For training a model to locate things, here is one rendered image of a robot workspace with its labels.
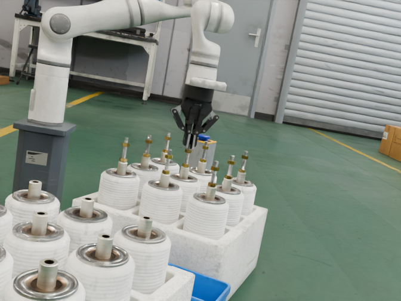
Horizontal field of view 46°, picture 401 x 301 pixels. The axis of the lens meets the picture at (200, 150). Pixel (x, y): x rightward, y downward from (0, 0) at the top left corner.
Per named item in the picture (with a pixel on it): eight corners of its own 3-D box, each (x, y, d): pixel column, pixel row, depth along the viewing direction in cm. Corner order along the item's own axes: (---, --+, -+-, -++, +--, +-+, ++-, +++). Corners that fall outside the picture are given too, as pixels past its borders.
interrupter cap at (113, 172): (134, 181, 112) (135, 178, 112) (102, 175, 111) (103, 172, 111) (138, 174, 119) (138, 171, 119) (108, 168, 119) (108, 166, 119)
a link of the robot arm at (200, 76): (191, 86, 110) (196, 60, 108) (178, 82, 120) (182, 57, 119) (227, 92, 113) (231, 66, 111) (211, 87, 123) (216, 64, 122)
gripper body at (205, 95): (210, 85, 123) (204, 120, 124) (180, 79, 120) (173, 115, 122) (221, 87, 116) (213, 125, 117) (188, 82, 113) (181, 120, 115)
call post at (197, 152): (172, 232, 154) (188, 139, 148) (180, 226, 160) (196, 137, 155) (191, 237, 151) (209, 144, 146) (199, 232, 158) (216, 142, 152)
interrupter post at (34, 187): (23, 198, 86) (25, 181, 86) (33, 196, 88) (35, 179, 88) (34, 202, 85) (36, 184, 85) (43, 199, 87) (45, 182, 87)
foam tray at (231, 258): (62, 269, 115) (72, 199, 112) (140, 229, 151) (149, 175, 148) (208, 325, 102) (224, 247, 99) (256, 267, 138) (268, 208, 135)
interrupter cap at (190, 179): (163, 174, 123) (163, 172, 123) (187, 175, 127) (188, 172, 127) (178, 183, 117) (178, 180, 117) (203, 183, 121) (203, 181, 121)
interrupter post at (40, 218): (26, 233, 71) (28, 212, 71) (37, 229, 73) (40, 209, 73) (39, 237, 70) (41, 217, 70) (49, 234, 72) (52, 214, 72)
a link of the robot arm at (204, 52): (184, 62, 113) (219, 68, 114) (196, -4, 110) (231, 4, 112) (180, 61, 119) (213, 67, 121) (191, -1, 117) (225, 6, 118)
